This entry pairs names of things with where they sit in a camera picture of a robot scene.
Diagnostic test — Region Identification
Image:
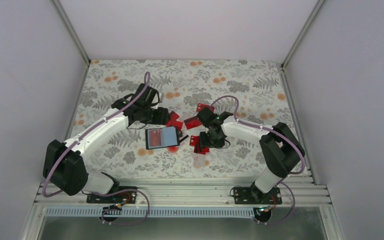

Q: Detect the floral patterned table mat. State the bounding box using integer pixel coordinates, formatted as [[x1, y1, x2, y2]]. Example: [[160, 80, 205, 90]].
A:
[[71, 59, 296, 179]]

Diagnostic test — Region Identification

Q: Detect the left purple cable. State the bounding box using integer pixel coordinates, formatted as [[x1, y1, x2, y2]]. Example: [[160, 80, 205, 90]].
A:
[[41, 71, 151, 226]]

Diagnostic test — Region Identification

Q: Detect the red card pile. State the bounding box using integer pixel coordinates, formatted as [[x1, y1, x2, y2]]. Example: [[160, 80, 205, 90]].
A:
[[147, 128, 162, 149]]

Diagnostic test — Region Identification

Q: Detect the red card left pair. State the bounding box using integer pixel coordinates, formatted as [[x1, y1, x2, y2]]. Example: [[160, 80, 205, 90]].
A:
[[166, 111, 184, 131]]

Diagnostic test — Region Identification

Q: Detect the black leather card holder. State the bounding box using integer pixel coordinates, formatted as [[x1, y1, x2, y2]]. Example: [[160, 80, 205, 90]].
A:
[[145, 126, 180, 150]]

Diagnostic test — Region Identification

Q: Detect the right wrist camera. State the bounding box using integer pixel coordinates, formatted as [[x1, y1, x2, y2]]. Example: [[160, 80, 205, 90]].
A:
[[196, 107, 233, 128]]

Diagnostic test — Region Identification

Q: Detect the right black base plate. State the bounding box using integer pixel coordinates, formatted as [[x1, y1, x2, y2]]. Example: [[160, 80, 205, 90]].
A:
[[229, 186, 283, 205]]

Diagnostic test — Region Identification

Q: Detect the grey slotted cable duct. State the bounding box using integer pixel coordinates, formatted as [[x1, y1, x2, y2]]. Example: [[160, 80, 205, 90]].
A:
[[44, 206, 255, 219]]

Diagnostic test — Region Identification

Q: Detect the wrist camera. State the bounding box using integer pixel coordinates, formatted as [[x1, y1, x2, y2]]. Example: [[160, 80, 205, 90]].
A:
[[196, 107, 233, 128], [135, 86, 161, 108]]

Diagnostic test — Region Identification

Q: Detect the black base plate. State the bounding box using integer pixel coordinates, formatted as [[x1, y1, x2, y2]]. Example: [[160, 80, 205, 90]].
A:
[[86, 186, 138, 205], [229, 186, 283, 205]]

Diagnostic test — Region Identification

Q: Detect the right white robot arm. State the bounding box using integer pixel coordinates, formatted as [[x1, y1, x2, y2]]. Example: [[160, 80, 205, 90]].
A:
[[199, 119, 305, 204]]

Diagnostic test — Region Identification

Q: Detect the red VIP card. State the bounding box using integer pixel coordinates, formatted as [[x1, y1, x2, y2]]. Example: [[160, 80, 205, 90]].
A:
[[196, 103, 215, 113]]

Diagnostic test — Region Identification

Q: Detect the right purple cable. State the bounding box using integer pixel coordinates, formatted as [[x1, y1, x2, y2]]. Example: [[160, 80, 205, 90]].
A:
[[210, 95, 307, 226]]

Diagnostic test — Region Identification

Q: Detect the white card red circle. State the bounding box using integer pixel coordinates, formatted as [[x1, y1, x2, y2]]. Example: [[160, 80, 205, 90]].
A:
[[167, 146, 180, 154]]

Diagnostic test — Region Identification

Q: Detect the purple cable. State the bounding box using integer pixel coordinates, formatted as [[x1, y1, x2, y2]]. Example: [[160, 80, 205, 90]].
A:
[[41, 71, 151, 226], [210, 95, 307, 226]]

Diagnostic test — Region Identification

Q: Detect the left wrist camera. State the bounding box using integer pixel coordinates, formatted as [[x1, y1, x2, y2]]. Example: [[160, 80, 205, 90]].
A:
[[135, 86, 161, 108]]

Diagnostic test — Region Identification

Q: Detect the white floral card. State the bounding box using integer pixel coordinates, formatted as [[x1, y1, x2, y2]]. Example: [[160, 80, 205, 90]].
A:
[[191, 153, 210, 169]]

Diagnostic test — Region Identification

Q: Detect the red card black stripe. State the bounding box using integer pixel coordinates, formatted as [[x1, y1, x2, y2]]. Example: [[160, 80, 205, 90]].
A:
[[189, 135, 210, 155]]

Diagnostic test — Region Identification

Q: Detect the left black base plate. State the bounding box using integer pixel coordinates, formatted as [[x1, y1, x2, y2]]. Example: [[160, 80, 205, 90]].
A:
[[86, 186, 138, 205]]

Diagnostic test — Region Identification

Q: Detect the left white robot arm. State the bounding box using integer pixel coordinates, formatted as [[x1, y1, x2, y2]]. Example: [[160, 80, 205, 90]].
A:
[[42, 98, 171, 203]]

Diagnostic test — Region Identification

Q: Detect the aluminium rail frame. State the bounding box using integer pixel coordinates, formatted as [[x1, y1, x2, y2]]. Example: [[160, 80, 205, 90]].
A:
[[34, 178, 332, 208]]

